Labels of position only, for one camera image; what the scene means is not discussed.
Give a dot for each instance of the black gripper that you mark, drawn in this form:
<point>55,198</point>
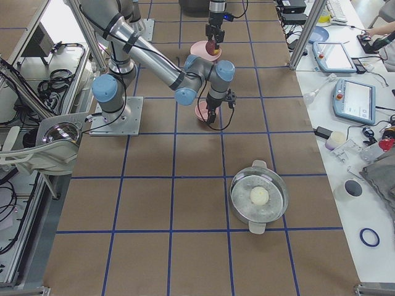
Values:
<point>215,18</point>
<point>212,102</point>

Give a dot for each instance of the red apple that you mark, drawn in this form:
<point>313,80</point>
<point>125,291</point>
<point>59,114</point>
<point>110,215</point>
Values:
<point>212,48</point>

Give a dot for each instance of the pink bowl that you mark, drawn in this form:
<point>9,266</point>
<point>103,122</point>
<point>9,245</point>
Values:
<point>201,111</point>

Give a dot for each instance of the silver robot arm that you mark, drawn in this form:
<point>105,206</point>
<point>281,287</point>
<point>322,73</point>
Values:
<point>216,12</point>
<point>116,22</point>

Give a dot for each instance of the pink plate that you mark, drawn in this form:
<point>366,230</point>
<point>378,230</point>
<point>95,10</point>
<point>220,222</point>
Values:
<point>199,49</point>

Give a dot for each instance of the blue plate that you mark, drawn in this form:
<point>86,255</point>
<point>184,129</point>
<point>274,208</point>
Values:
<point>319,34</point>

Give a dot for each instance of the glass bowl on chair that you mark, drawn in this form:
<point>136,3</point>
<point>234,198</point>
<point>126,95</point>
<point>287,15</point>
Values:
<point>65,130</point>

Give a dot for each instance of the steel pot with glass lid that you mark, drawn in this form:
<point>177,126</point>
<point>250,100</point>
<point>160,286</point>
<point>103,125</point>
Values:
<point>258,196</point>

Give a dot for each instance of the upper teach pendant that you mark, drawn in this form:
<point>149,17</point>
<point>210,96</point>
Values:
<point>332,57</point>

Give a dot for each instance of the teach pendant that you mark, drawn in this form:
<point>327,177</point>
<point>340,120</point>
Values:
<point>354,101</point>
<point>332,57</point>

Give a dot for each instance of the white purple cup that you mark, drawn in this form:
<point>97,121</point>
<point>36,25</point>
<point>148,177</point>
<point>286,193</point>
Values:
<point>336,139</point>

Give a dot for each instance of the lower teach pendant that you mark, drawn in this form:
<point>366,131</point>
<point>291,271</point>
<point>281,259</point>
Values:
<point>354,101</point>

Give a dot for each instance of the grey folded cloth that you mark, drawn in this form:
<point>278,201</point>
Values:
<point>380,176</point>

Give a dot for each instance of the aluminium frame post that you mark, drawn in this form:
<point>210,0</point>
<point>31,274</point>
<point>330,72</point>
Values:
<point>312,19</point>

